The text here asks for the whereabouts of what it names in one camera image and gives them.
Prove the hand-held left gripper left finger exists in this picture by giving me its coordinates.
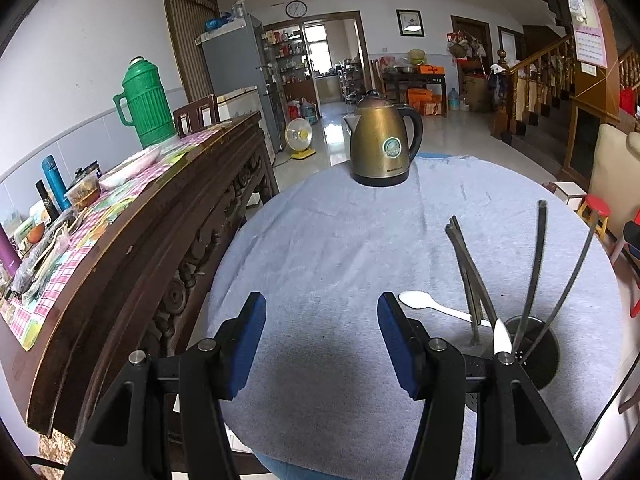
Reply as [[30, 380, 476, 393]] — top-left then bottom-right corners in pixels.
[[72, 291, 267, 480]]

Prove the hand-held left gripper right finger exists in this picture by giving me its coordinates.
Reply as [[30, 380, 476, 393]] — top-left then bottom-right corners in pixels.
[[377, 291, 583, 480]]

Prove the white plastic spoon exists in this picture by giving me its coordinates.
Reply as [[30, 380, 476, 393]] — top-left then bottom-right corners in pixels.
[[398, 290, 493, 328], [492, 317, 513, 356]]

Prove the dark grey utensil holder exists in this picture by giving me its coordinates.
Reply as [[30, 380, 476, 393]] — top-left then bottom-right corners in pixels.
[[465, 315, 562, 411]]

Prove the dark wooden chopstick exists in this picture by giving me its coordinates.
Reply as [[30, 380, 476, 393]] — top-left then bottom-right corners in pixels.
[[520, 227, 601, 356], [445, 225, 483, 348], [517, 200, 548, 346], [450, 216, 498, 323]]

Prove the grey tablecloth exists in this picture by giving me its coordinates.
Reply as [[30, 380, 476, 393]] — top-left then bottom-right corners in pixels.
[[200, 152, 626, 480]]

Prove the carved wooden sideboard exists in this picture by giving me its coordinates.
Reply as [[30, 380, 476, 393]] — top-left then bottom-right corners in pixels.
[[0, 110, 281, 441]]

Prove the brass electric kettle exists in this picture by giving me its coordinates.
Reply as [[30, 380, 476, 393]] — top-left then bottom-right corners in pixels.
[[343, 89, 424, 187]]

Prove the white pink plate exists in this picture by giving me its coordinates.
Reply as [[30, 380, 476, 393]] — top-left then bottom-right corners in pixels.
[[100, 147, 163, 188]]

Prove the pink checkered cloth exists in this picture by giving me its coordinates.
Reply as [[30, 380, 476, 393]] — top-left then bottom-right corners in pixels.
[[0, 125, 226, 348]]

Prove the pile of food packets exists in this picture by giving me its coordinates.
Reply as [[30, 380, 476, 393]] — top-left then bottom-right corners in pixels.
[[0, 195, 131, 351]]

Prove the food container with black lid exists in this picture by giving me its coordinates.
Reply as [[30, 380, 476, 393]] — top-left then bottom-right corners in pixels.
[[65, 162, 103, 208]]

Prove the small white stool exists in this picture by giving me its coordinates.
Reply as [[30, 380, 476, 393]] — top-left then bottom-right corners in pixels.
[[554, 180, 587, 207]]

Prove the white chest freezer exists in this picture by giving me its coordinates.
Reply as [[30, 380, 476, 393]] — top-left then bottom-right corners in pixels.
[[215, 86, 276, 161]]

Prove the dark wooden chair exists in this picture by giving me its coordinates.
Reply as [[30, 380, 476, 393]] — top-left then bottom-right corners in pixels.
[[172, 95, 221, 137]]

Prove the large orange box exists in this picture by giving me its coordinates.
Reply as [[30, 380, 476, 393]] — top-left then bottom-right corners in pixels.
[[406, 88, 443, 116]]

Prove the red yellow plastic stool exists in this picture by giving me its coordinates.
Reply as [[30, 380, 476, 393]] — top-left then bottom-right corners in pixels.
[[577, 195, 612, 238]]

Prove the dark glass bottle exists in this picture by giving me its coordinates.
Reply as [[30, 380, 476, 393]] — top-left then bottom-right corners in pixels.
[[35, 180, 59, 224]]

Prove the blue thermos bottle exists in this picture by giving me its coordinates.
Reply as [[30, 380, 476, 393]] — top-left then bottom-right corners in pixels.
[[41, 155, 71, 211]]

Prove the purple drink bottle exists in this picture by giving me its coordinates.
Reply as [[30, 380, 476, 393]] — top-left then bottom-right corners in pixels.
[[0, 225, 23, 279]]

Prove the green thermos jug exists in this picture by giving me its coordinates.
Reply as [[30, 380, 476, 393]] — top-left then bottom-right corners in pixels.
[[113, 57, 177, 150]]

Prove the brown cardboard box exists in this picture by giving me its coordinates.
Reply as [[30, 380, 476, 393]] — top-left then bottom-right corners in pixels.
[[462, 74, 491, 113]]

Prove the dark wooden dining table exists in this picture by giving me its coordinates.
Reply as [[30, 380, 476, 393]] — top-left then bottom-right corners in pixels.
[[385, 71, 447, 118]]

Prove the glass shelf with jars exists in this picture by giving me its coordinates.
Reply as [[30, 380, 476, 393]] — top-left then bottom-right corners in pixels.
[[262, 30, 308, 106]]

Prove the grey refrigerator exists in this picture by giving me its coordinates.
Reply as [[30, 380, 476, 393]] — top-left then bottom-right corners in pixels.
[[200, 14, 286, 153]]

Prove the beige sofa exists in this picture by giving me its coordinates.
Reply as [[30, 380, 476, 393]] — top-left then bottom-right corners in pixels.
[[587, 122, 640, 241]]

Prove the wooden staircase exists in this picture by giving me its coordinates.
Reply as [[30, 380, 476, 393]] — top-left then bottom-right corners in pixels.
[[492, 0, 640, 171]]

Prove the brown wooden door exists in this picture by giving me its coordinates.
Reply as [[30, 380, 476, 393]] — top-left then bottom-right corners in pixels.
[[497, 26, 526, 63], [451, 15, 493, 76]]

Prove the brown curtained door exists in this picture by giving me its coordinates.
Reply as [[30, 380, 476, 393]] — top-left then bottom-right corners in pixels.
[[161, 0, 221, 103]]

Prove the black cable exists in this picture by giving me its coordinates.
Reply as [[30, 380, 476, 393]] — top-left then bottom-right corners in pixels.
[[575, 365, 627, 461]]

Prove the framed wall picture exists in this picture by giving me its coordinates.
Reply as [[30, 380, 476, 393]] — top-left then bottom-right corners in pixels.
[[396, 9, 426, 38]]

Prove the pink wall calendar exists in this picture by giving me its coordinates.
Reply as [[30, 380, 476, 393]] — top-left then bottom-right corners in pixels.
[[565, 0, 609, 68]]

